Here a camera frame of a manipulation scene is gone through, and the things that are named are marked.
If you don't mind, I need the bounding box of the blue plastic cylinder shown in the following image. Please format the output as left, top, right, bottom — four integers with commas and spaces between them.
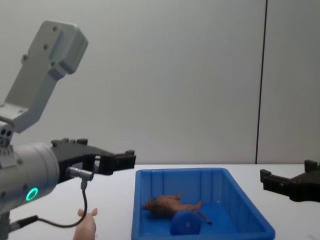
170, 210, 202, 236

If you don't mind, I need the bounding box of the brown toy lion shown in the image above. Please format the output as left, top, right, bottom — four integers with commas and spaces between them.
142, 192, 213, 225

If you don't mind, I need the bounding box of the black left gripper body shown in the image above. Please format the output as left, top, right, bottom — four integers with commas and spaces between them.
50, 144, 111, 185

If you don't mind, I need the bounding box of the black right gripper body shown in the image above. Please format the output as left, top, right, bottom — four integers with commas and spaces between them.
287, 170, 320, 203

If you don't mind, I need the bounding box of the thin dark gripper cable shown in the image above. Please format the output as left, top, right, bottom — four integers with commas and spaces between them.
9, 167, 95, 230

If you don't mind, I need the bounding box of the blue plastic tray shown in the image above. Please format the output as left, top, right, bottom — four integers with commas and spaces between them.
131, 167, 276, 240

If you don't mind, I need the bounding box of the pink toy pig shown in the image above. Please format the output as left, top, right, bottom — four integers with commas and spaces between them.
72, 207, 99, 240

